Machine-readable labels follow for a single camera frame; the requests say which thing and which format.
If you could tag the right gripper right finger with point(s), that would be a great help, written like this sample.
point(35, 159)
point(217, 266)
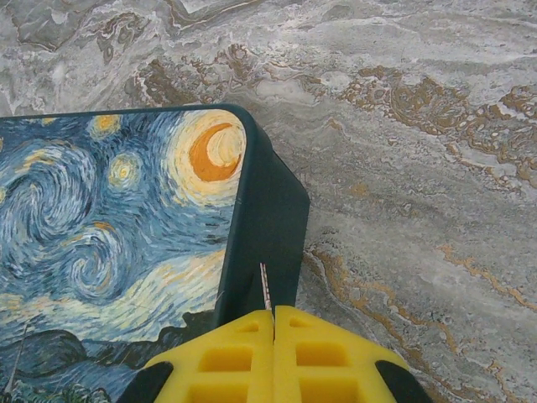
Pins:
point(327, 365)

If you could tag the starry night painted box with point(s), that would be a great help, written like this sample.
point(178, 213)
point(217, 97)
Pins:
point(105, 210)

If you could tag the silver key with serrated blade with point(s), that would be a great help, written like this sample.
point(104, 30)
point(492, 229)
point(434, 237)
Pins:
point(264, 289)

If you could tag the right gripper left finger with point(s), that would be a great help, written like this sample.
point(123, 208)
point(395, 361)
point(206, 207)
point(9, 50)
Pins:
point(226, 365)

